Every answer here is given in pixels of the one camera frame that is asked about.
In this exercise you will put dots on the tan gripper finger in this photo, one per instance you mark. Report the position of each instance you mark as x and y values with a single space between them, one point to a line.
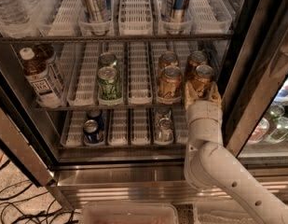
215 96
191 95

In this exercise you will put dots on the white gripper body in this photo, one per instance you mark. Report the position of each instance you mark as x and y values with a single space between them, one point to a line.
204 110

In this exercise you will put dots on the orange can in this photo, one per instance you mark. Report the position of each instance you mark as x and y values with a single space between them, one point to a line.
166 59
194 59
202 79
170 82

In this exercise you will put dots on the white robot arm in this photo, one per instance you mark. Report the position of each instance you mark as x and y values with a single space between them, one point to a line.
209 164

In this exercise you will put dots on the silver can back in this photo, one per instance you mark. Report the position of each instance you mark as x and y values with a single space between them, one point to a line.
162 113

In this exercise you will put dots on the silver can front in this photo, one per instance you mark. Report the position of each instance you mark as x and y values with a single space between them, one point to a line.
164 132

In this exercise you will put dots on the red white can right compartment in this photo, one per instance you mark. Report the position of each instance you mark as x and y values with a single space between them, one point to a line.
259 131

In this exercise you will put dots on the silver can right compartment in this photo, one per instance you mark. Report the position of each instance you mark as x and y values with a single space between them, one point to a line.
279 131

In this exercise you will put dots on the green can front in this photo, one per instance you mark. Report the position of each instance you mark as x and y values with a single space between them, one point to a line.
109 83

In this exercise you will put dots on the blue can back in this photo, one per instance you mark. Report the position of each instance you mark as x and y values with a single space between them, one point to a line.
96 115

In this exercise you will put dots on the tall blue silver can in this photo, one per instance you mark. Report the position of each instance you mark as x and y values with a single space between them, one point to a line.
174 10

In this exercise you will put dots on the blue can front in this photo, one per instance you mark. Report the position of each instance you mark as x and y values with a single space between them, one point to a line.
92 131

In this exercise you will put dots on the tall silver can left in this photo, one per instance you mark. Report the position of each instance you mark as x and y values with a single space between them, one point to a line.
97 10

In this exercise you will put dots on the open fridge door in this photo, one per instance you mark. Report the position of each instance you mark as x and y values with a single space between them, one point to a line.
24 144

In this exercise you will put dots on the clear plastic bin left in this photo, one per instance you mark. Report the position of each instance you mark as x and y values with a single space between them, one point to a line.
128 213

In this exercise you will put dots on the tea bottle back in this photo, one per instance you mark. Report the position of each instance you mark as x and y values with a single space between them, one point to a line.
46 53

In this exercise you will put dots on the tea bottle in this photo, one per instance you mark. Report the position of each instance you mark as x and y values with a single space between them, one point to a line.
46 53
40 78

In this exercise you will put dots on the tea bottle front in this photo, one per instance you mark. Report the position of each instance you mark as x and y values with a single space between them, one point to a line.
40 78

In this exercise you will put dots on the clear water bottle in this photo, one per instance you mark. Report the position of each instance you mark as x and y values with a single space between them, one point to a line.
13 12

